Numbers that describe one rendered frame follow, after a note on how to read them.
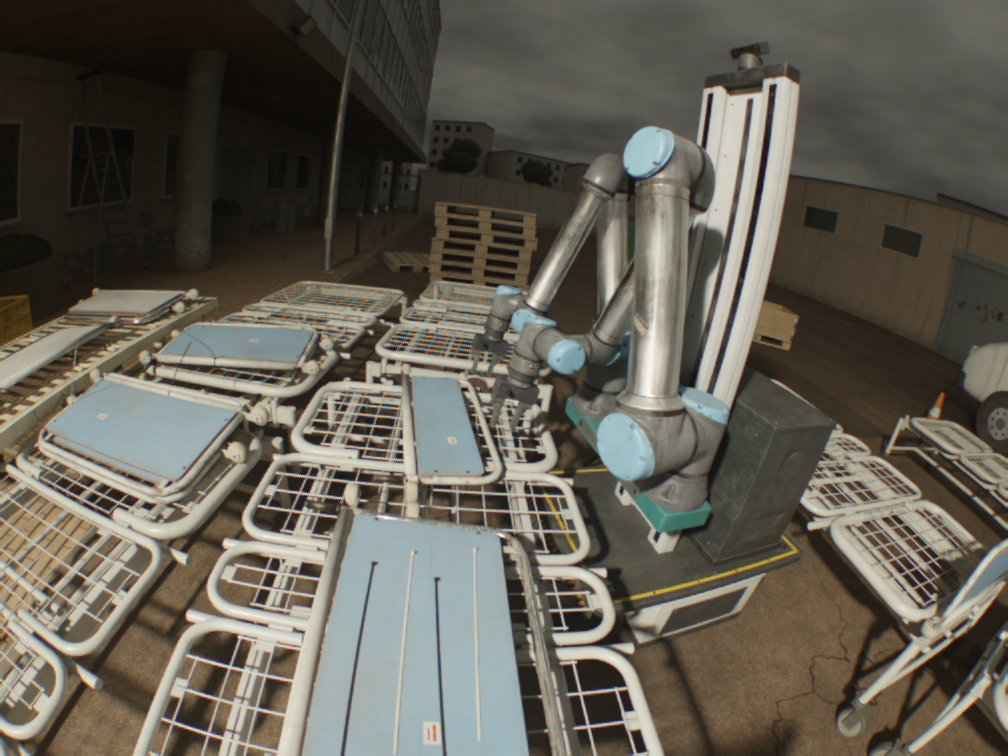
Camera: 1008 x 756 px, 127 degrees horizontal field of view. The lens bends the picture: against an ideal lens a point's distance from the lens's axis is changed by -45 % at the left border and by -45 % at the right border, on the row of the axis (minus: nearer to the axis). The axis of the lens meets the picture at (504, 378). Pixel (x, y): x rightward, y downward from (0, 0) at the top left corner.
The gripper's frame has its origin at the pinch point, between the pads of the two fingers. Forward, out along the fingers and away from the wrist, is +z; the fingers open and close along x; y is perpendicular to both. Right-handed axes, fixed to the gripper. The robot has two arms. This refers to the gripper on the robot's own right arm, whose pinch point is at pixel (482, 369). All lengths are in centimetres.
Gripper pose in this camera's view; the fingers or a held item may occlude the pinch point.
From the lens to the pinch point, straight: 176.1
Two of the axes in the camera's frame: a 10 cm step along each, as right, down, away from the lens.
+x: 9.2, 2.2, 3.1
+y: 2.1, 4.0, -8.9
